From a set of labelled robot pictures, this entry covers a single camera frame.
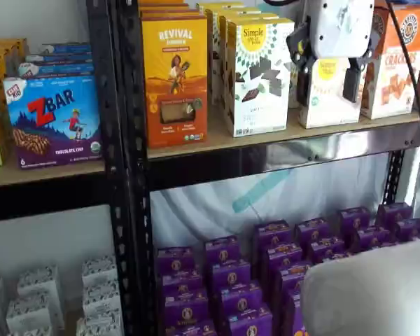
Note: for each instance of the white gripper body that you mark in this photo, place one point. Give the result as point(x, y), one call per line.
point(343, 28)

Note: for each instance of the white patterned small box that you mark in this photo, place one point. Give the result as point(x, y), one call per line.
point(99, 272)
point(102, 299)
point(99, 325)
point(32, 332)
point(38, 281)
point(31, 313)

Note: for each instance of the Simple Mills Sweet Thins box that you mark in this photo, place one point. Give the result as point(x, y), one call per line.
point(217, 5)
point(223, 70)
point(211, 52)
point(262, 87)

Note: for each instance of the orange pretzel crackers box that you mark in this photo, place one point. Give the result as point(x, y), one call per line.
point(388, 80)
point(379, 21)

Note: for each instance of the purple Annie's snack box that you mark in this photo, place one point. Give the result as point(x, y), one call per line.
point(336, 258)
point(294, 276)
point(231, 276)
point(190, 329)
point(355, 218)
point(182, 287)
point(371, 239)
point(176, 260)
point(186, 311)
point(395, 213)
point(222, 250)
point(313, 229)
point(294, 315)
point(327, 248)
point(250, 322)
point(273, 232)
point(239, 301)
point(283, 255)
point(413, 229)

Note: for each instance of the orange Revival box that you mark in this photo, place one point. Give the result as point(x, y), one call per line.
point(171, 14)
point(161, 2)
point(168, 7)
point(175, 87)

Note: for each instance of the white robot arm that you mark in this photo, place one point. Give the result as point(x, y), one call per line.
point(371, 297)

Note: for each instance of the Simple Mills almond bar box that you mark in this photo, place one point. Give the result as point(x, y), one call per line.
point(329, 105)
point(293, 87)

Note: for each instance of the blue purple ZBar box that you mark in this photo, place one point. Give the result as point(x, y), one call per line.
point(68, 48)
point(52, 122)
point(59, 57)
point(56, 69)

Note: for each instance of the wooden shelf board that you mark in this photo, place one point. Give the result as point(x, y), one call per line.
point(224, 143)
point(38, 173)

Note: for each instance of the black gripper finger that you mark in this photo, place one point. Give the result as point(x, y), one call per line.
point(302, 49)
point(353, 84)

